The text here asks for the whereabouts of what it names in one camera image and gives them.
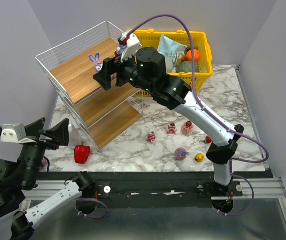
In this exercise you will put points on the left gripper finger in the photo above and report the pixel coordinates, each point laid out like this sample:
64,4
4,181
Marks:
59,134
33,129

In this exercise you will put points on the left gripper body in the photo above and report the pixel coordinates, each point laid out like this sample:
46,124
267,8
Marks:
44,142

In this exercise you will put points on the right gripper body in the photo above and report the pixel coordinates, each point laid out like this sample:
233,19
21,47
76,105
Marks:
120,72

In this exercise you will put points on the purple bunny donut toy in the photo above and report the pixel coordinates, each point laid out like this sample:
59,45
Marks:
98,66

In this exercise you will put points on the purple bunny sundae toy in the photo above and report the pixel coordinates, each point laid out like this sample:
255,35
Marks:
120,49

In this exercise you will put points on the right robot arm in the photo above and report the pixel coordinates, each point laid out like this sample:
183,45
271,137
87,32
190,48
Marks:
147,71

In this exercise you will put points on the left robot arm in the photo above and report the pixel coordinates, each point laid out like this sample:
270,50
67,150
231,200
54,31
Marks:
22,175

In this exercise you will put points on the white bottle black cap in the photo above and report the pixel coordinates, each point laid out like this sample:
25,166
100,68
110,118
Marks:
75,138

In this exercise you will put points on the pink round toy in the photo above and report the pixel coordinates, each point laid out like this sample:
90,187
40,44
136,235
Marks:
44,164

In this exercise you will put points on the red bell pepper toy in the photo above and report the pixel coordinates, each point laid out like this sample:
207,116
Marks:
81,154

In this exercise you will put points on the yellow plastic basket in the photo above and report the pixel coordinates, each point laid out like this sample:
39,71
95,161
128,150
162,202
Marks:
203,67

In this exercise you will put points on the light blue snack bag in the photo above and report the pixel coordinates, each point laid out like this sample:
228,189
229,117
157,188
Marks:
170,48

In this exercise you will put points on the green melon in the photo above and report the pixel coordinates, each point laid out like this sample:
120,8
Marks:
185,67

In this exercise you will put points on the red bear toy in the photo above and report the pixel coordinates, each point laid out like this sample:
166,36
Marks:
151,137

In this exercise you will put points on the red strawberry cake toy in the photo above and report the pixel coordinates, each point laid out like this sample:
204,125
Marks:
171,129

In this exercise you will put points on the pink strawberry donut toy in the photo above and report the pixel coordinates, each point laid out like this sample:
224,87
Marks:
187,127

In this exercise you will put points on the purple pink donut toy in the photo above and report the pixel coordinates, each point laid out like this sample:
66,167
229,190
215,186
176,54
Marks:
181,154

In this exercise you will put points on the small red apple toy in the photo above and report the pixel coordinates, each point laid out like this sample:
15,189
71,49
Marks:
207,140

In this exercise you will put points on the yellow duck toy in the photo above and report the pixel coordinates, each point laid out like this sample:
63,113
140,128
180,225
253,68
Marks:
199,158

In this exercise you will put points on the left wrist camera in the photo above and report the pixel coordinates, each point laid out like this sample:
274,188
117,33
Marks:
15,133

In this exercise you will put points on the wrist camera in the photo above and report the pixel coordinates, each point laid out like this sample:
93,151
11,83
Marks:
132,46
15,133

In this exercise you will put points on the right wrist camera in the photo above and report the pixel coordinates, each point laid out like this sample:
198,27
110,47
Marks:
132,46

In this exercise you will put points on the white wire wooden shelf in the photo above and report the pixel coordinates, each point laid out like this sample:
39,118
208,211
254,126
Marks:
101,115

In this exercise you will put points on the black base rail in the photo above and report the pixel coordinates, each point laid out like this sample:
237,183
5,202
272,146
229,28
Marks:
158,189

